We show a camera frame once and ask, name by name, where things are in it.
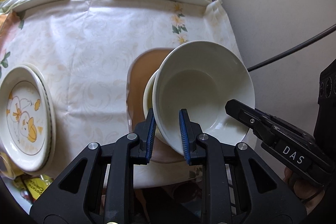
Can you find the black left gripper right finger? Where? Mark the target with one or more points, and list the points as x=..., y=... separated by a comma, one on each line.
x=239, y=187

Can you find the duck pattern white plate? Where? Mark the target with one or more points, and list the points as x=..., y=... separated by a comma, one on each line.
x=25, y=128

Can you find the plain white plate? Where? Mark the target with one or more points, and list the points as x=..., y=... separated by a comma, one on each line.
x=52, y=116

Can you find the floral white tablecloth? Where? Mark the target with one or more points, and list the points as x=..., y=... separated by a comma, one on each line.
x=85, y=48

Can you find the pink handled square bowl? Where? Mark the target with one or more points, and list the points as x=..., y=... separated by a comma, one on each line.
x=140, y=72

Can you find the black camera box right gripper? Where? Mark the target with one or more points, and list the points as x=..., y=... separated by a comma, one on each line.
x=324, y=131

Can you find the right hand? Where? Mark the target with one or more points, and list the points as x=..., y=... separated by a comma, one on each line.
x=309, y=194

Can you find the white ribbed ramekin bowl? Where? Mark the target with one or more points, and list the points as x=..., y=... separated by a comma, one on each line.
x=201, y=77

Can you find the cream round bowl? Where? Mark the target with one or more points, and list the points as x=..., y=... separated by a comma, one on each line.
x=147, y=103

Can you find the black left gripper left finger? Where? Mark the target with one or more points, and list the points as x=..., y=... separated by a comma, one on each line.
x=97, y=185

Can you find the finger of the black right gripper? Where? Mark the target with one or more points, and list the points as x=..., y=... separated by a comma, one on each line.
x=244, y=115

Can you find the yellow snack bag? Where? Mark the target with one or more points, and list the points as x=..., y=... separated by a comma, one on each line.
x=31, y=187

